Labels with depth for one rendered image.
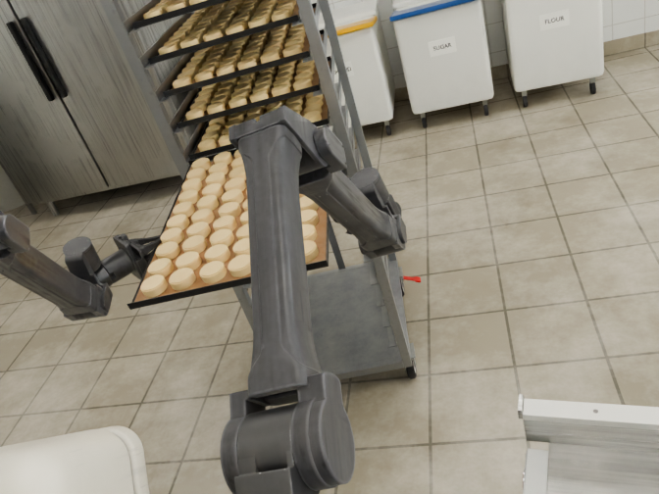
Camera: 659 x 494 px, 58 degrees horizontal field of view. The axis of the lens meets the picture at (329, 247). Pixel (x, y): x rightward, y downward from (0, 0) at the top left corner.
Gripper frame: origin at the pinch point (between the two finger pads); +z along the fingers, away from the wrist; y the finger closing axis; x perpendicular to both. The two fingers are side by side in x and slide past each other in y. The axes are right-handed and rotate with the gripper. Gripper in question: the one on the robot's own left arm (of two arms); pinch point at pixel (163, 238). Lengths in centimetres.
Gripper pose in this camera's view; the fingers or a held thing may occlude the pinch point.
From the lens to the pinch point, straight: 139.4
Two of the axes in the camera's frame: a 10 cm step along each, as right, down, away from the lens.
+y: 2.2, 8.0, 5.6
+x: 6.6, 3.0, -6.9
